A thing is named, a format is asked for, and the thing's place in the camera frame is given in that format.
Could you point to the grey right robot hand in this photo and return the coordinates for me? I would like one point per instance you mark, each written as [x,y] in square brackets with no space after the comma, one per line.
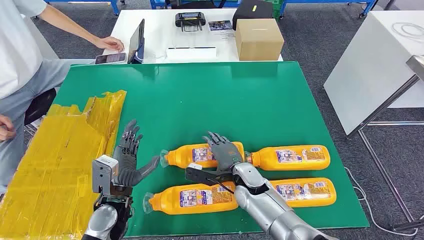
[225,154]

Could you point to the person's right hand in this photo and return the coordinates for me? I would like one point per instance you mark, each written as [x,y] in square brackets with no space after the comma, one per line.
[5,129]

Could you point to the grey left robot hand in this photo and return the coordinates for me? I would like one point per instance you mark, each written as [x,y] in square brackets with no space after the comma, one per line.
[126,162]

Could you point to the person's left hand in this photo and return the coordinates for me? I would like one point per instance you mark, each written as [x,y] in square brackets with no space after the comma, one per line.
[109,43]

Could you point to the orange detergent bottle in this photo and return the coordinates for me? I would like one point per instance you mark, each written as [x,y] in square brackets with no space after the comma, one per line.
[265,159]
[185,155]
[172,198]
[314,193]

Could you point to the person's left forearm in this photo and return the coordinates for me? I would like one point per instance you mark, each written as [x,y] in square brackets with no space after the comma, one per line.
[69,26]

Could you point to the black smartphone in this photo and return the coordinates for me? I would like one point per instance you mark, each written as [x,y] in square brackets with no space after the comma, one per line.
[111,58]

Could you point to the black tablet on stand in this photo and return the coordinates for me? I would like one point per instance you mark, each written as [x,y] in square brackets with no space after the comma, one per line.
[136,41]

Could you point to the black stool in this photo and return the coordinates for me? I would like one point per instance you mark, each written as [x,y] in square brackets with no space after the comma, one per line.
[39,106]

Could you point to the white desk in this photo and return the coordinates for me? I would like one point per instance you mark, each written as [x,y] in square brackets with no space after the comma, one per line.
[159,33]

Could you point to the white cabinet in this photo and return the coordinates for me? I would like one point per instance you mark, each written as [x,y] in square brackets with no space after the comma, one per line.
[46,43]

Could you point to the person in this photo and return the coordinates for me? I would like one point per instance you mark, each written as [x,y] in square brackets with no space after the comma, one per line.
[16,49]

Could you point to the white flat box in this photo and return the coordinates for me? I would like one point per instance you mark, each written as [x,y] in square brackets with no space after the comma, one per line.
[191,53]

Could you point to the black remote controller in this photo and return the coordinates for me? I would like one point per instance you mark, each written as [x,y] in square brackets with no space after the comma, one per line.
[189,19]

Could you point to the printed brochure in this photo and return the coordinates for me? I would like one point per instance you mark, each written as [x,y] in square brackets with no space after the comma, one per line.
[220,26]

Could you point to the brown cardboard box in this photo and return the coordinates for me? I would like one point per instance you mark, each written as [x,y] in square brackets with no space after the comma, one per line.
[258,39]

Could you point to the black bag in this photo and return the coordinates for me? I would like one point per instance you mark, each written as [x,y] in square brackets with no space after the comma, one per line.
[251,13]

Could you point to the green plastic crate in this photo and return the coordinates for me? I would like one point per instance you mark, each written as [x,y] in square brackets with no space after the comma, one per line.
[277,11]

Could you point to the white square table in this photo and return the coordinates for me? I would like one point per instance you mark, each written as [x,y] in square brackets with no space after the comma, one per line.
[371,66]

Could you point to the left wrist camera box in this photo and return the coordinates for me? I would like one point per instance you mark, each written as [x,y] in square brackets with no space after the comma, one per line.
[102,172]

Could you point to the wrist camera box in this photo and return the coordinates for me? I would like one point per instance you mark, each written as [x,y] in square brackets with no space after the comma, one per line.
[195,166]
[102,172]

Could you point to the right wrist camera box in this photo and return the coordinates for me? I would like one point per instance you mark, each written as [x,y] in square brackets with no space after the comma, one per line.
[195,166]

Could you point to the blue steel rack frame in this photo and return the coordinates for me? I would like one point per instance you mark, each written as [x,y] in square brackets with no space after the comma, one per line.
[155,4]
[314,1]
[114,6]

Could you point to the steel frame table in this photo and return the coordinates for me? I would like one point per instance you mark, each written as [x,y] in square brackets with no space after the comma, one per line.
[415,66]

